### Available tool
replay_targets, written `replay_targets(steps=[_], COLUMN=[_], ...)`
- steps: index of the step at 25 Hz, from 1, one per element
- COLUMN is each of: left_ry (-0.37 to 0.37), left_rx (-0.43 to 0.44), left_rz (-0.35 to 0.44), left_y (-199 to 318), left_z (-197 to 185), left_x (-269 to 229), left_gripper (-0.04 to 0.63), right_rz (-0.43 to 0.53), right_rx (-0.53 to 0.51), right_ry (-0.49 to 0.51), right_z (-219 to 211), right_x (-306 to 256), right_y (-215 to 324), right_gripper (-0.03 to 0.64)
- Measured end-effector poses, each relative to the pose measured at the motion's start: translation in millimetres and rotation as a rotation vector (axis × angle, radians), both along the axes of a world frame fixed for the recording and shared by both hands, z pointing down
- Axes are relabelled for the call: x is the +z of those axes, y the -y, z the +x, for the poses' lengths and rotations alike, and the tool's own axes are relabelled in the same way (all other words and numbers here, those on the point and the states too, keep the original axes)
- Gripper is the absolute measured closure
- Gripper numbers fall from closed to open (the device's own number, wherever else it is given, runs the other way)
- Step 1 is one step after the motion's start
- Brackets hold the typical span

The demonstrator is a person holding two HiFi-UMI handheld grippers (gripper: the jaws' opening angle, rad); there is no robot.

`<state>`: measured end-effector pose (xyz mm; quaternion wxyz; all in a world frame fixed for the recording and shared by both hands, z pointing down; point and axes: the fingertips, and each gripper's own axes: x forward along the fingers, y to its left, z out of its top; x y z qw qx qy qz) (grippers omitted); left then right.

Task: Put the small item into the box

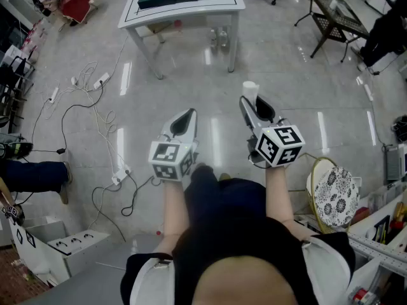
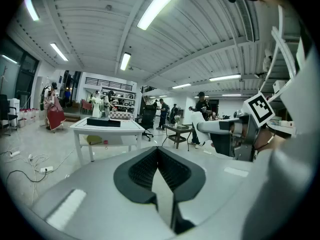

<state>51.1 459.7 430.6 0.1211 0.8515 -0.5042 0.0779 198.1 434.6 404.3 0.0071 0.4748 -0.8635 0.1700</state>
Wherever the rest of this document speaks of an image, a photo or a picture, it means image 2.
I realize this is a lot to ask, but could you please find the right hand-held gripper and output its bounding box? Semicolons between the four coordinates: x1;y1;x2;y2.
196;91;276;163

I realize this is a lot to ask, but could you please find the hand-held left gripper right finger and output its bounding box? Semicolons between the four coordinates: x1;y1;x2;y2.
157;145;254;240

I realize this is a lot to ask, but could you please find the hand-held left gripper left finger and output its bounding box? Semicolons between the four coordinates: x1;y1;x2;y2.
31;145;177;240

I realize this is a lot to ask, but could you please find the dark teal tray box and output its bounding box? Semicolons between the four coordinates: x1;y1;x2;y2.
86;116;122;128

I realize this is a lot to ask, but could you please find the person's right forearm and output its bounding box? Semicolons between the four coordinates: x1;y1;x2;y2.
253;127;277;157

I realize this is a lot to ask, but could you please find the dark metal side table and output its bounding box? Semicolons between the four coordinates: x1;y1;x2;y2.
161;123;194;152

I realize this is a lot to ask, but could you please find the yellow-green pouch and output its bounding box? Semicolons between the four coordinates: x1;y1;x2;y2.
85;134;104;146

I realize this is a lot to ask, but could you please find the white table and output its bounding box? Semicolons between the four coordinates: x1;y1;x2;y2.
69;117;146;164

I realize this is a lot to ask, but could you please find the black office chair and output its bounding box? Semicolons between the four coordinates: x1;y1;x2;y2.
138;108;155;142

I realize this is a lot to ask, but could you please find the person's black and white shirt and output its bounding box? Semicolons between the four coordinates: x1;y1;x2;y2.
240;32;320;240

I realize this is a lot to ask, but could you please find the cluttered white desk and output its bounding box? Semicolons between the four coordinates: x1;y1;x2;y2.
266;113;298;136

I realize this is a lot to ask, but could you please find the staircase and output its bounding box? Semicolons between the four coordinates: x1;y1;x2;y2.
140;85;158;110

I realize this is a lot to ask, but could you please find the checkered cloth table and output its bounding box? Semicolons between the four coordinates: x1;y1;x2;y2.
109;110;136;121

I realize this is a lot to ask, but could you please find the white vase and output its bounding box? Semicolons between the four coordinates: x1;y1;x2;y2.
91;100;101;118

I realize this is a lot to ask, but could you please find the red armchair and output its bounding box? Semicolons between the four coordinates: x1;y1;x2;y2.
80;98;94;115

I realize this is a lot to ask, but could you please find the red folding chair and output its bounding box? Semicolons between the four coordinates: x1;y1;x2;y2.
46;103;67;134

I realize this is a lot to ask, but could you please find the white shelf unit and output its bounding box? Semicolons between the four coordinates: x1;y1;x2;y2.
101;85;138;115

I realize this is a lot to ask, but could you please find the white flower bouquet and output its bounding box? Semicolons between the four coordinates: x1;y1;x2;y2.
90;90;103;104

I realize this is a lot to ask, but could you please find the row of white jugs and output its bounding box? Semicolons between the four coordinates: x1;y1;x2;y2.
18;107;41;125

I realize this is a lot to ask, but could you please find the black railing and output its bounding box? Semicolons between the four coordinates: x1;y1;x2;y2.
84;76;133;91

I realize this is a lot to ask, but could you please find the white water dispenser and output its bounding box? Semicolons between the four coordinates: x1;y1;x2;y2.
7;97;20;128

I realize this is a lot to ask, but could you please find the black visitor chair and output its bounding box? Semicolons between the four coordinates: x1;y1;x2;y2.
0;94;19;137

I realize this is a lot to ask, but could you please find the white cable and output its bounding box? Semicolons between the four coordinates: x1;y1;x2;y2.
258;5;286;105

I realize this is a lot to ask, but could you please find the dark glass window wall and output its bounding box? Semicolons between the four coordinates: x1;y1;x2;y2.
0;37;40;105

